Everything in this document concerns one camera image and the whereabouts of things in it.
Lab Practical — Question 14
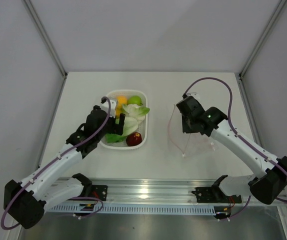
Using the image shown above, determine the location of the green lettuce head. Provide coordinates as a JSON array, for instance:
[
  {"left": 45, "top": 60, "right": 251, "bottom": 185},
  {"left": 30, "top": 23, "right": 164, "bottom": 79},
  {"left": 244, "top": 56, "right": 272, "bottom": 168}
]
[{"left": 105, "top": 104, "right": 150, "bottom": 144}]

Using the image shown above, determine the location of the clear zip top bag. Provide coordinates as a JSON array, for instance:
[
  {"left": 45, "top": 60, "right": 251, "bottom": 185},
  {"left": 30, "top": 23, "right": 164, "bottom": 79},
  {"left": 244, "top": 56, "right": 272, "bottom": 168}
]
[{"left": 167, "top": 104, "right": 219, "bottom": 159}]

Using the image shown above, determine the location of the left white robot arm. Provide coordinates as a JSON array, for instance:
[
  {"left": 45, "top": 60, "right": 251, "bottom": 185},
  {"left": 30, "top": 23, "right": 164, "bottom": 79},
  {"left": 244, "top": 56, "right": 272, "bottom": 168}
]
[{"left": 0, "top": 97, "right": 124, "bottom": 230}]

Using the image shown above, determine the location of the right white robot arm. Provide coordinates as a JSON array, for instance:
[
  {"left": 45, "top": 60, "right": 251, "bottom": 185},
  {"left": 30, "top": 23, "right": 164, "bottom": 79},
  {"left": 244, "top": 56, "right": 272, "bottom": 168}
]
[{"left": 176, "top": 96, "right": 287, "bottom": 205}]

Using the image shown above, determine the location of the red apple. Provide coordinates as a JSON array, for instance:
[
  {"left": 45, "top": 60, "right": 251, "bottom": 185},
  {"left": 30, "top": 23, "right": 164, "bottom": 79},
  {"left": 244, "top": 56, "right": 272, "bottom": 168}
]
[{"left": 126, "top": 132, "right": 143, "bottom": 147}]

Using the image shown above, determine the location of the yellow mango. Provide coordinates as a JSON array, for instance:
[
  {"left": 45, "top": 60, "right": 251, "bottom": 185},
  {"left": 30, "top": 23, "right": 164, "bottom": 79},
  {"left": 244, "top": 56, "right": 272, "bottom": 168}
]
[{"left": 115, "top": 107, "right": 123, "bottom": 119}]

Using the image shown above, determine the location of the orange fruit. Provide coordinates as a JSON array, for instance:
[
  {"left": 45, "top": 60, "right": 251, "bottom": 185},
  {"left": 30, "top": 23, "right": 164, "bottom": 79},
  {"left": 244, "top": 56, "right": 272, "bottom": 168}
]
[{"left": 116, "top": 95, "right": 128, "bottom": 109}]

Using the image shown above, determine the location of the white perforated plastic basket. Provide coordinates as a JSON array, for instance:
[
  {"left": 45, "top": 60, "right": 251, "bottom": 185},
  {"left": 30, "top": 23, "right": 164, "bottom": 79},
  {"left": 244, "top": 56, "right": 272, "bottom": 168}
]
[{"left": 100, "top": 89, "right": 150, "bottom": 150}]

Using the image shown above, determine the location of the green apple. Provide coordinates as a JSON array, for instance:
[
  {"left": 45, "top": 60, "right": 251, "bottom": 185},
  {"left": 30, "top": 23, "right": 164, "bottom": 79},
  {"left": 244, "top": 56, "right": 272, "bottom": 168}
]
[{"left": 127, "top": 95, "right": 143, "bottom": 106}]

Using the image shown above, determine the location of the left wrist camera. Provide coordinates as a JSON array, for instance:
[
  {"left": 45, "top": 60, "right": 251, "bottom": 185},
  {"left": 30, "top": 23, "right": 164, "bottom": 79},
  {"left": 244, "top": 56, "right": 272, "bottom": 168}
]
[{"left": 100, "top": 96, "right": 118, "bottom": 118}]

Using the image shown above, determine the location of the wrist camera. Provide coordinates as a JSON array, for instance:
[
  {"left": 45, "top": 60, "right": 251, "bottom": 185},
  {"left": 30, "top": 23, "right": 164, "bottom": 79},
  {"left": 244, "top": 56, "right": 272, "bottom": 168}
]
[
  {"left": 100, "top": 96, "right": 118, "bottom": 118},
  {"left": 186, "top": 92, "right": 201, "bottom": 100}
]

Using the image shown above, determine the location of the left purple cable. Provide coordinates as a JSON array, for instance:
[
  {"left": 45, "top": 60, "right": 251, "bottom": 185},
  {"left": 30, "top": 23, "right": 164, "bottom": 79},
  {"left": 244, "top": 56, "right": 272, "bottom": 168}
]
[{"left": 0, "top": 96, "right": 112, "bottom": 230}]

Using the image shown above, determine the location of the purple cable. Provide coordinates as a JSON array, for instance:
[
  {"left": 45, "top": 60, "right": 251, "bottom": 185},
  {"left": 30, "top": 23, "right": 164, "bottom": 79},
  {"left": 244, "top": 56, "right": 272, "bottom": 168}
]
[
  {"left": 0, "top": 96, "right": 112, "bottom": 230},
  {"left": 182, "top": 76, "right": 287, "bottom": 204}
]

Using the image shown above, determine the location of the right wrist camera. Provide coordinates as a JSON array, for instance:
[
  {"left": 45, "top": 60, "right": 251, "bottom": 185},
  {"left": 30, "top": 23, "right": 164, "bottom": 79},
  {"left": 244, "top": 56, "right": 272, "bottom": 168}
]
[{"left": 186, "top": 92, "right": 201, "bottom": 100}]

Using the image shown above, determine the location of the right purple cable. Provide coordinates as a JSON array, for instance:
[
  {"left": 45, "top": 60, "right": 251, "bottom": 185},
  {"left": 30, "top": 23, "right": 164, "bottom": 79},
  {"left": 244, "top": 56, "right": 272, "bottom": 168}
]
[{"left": 182, "top": 76, "right": 287, "bottom": 204}]

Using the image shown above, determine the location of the aluminium mounting rail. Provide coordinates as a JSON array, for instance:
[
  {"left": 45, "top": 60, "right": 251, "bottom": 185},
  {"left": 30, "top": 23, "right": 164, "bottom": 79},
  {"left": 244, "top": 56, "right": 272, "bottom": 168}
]
[{"left": 43, "top": 177, "right": 287, "bottom": 206}]

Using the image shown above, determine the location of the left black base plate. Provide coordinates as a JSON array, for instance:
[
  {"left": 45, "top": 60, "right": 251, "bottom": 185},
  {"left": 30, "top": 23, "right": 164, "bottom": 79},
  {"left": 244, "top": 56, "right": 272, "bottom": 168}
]
[{"left": 84, "top": 185, "right": 108, "bottom": 202}]

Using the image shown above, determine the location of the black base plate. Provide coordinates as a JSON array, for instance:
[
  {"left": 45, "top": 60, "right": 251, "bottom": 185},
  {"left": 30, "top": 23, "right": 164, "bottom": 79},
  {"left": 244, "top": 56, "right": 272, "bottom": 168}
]
[
  {"left": 191, "top": 186, "right": 242, "bottom": 204},
  {"left": 84, "top": 185, "right": 108, "bottom": 202}
]

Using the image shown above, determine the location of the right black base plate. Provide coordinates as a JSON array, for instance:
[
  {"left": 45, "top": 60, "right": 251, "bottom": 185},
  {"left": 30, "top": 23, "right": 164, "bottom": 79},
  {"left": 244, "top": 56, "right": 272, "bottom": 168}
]
[{"left": 191, "top": 186, "right": 242, "bottom": 204}]

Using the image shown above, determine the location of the white slotted cable duct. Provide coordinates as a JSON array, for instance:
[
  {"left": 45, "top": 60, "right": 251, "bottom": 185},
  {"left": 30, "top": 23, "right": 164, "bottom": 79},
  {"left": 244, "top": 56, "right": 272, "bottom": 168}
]
[{"left": 49, "top": 202, "right": 216, "bottom": 216}]

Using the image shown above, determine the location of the left aluminium frame post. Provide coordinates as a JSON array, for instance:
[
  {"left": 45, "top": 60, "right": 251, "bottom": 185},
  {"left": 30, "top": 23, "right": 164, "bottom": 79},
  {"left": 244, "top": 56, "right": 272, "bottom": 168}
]
[{"left": 21, "top": 0, "right": 68, "bottom": 79}]

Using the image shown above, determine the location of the aluminium frame post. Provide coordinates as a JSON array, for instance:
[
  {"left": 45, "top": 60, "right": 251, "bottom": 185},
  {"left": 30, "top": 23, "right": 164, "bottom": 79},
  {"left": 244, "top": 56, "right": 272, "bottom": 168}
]
[
  {"left": 238, "top": 0, "right": 287, "bottom": 80},
  {"left": 21, "top": 0, "right": 68, "bottom": 79}
]

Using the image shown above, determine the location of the right aluminium frame post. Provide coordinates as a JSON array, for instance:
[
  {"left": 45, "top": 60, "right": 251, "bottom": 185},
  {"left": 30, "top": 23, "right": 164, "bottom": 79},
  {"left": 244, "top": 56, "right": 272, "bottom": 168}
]
[{"left": 238, "top": 0, "right": 287, "bottom": 80}]

